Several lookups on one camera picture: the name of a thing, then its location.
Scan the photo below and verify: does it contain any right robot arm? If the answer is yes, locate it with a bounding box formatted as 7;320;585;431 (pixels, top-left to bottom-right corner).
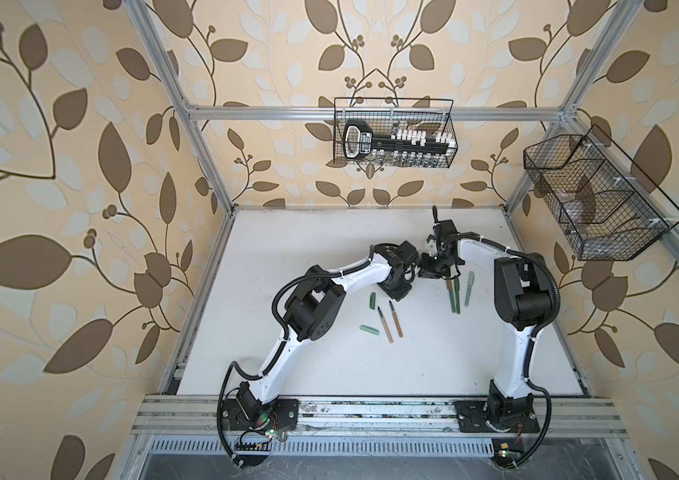
419;207;561;432

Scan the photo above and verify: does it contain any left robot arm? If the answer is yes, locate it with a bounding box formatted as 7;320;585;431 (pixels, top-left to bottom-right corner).
228;241;419;426

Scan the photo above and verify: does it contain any light green cap lower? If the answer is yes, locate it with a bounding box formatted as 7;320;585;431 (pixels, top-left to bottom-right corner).
359;325;379;336

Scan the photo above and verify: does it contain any black socket tool set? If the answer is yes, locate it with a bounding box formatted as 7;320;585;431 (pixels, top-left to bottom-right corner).
341;120;457;160

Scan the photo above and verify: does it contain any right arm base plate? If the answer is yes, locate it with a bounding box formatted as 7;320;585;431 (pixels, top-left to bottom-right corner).
453;397;541;434

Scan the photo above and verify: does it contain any back wire basket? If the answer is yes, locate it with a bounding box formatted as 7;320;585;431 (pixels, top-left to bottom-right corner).
332;96;459;169

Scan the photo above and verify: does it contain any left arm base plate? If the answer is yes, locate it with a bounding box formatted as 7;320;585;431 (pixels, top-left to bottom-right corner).
222;399;300;432

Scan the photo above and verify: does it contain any side wire basket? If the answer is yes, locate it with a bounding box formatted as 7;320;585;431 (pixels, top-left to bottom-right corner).
523;125;679;261

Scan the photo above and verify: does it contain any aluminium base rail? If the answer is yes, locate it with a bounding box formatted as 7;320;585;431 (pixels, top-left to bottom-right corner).
131;395;629;439

